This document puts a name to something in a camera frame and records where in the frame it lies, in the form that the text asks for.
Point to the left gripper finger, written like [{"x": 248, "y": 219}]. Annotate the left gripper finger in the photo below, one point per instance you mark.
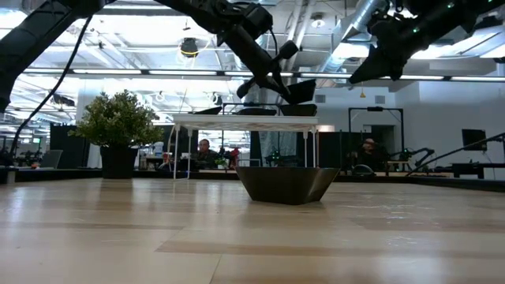
[
  {"x": 270, "y": 83},
  {"x": 285, "y": 84}
]

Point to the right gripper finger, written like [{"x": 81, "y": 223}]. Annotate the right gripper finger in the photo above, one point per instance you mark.
[
  {"x": 395, "y": 70},
  {"x": 371, "y": 67}
]

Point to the black wavy square mini plate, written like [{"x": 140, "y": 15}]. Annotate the black wavy square mini plate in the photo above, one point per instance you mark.
[
  {"x": 298, "y": 110},
  {"x": 286, "y": 185},
  {"x": 301, "y": 91}
]

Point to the black leaf-shaped mini plate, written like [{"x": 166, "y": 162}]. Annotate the black leaf-shaped mini plate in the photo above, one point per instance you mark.
[{"x": 256, "y": 112}]

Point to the black teardrop mini plate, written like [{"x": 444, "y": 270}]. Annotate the black teardrop mini plate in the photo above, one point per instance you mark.
[{"x": 209, "y": 111}]

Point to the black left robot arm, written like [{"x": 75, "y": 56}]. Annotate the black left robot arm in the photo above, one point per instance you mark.
[{"x": 31, "y": 35}]

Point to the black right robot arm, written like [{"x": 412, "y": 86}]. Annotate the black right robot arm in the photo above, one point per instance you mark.
[{"x": 453, "y": 16}]

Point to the person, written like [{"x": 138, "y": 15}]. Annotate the person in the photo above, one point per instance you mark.
[
  {"x": 369, "y": 154},
  {"x": 205, "y": 152}
]

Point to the background robot arms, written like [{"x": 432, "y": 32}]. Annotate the background robot arms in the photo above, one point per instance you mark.
[{"x": 418, "y": 154}]

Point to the black background monitor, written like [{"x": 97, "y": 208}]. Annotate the black background monitor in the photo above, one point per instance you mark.
[{"x": 473, "y": 139}]

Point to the long ceiling light strip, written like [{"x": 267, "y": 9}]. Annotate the long ceiling light strip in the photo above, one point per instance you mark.
[{"x": 118, "y": 72}]

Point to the green potted plant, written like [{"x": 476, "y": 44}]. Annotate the green potted plant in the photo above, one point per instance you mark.
[{"x": 116, "y": 118}]

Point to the black partition panel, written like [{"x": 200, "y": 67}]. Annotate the black partition panel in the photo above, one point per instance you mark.
[{"x": 67, "y": 146}]

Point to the black tubular stand frame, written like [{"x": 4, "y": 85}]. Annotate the black tubular stand frame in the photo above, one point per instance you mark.
[{"x": 375, "y": 108}]

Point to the black aluminium extrusion frame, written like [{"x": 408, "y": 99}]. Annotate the black aluminium extrusion frame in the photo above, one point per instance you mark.
[{"x": 59, "y": 174}]

